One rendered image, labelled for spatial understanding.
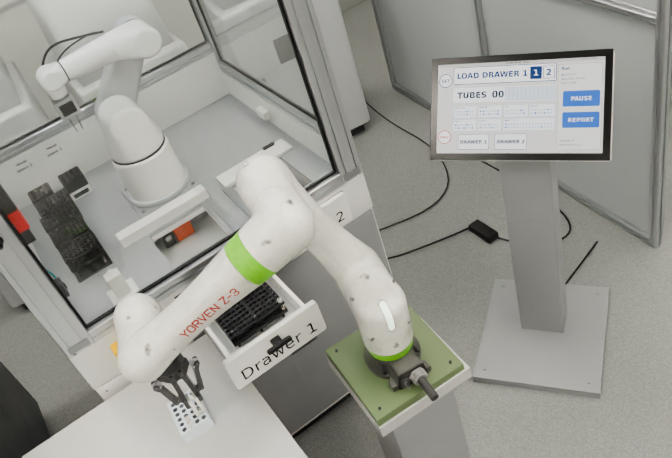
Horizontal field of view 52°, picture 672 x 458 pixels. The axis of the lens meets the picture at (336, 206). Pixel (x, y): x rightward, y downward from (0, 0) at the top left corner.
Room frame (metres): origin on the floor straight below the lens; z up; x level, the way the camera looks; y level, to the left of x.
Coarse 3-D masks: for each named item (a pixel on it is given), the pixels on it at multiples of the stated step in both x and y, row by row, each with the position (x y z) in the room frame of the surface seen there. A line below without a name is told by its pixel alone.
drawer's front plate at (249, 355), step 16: (288, 320) 1.28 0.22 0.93; (304, 320) 1.30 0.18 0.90; (320, 320) 1.31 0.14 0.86; (272, 336) 1.26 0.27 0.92; (304, 336) 1.29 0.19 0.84; (240, 352) 1.23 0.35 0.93; (256, 352) 1.24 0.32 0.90; (288, 352) 1.27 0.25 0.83; (240, 368) 1.22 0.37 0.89; (256, 368) 1.23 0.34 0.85; (240, 384) 1.21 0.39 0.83
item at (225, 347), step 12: (276, 276) 1.50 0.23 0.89; (276, 288) 1.52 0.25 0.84; (288, 288) 1.44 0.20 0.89; (288, 300) 1.45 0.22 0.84; (300, 300) 1.38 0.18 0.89; (288, 312) 1.40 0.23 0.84; (216, 324) 1.45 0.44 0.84; (216, 336) 1.41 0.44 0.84; (252, 336) 1.36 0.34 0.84; (228, 348) 1.35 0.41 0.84; (240, 348) 1.33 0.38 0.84
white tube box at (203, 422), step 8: (192, 400) 1.25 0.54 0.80; (176, 408) 1.24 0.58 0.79; (184, 408) 1.23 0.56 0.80; (176, 416) 1.22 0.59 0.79; (184, 416) 1.21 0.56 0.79; (192, 416) 1.19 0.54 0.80; (200, 416) 1.19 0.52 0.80; (208, 416) 1.18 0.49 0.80; (176, 424) 1.18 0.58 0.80; (184, 424) 1.18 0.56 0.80; (200, 424) 1.16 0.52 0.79; (208, 424) 1.17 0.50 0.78; (184, 432) 1.15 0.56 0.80; (192, 432) 1.15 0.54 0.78; (200, 432) 1.16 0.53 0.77
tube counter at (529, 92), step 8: (496, 88) 1.72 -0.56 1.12; (504, 88) 1.71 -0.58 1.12; (512, 88) 1.69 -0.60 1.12; (520, 88) 1.68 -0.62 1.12; (528, 88) 1.67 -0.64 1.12; (536, 88) 1.66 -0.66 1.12; (544, 88) 1.64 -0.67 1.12; (552, 88) 1.63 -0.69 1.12; (496, 96) 1.71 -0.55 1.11; (504, 96) 1.69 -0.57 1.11; (512, 96) 1.68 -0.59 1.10; (520, 96) 1.67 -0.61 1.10; (528, 96) 1.65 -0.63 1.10; (536, 96) 1.64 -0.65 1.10; (544, 96) 1.63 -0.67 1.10; (552, 96) 1.62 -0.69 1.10
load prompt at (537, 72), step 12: (456, 72) 1.81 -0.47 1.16; (468, 72) 1.79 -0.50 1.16; (480, 72) 1.77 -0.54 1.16; (492, 72) 1.75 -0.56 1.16; (504, 72) 1.73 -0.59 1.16; (516, 72) 1.71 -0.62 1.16; (528, 72) 1.69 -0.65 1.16; (540, 72) 1.68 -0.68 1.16; (552, 72) 1.66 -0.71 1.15; (456, 84) 1.79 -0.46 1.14
